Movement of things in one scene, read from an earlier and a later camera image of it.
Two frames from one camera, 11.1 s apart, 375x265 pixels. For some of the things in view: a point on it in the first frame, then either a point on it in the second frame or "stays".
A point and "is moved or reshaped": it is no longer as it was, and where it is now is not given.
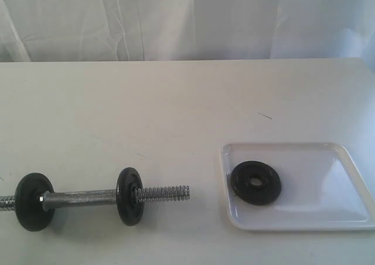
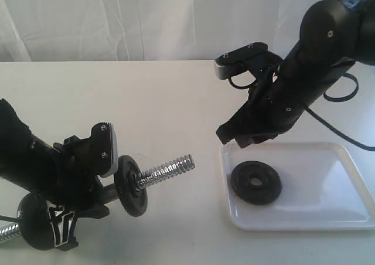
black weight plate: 130,211 is moved or reshaped
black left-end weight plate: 31,212 is moved or reshaped
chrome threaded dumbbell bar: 52,198 -> 109,192
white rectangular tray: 321,188 stays
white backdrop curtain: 87,22 stays
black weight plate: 267,192 stays
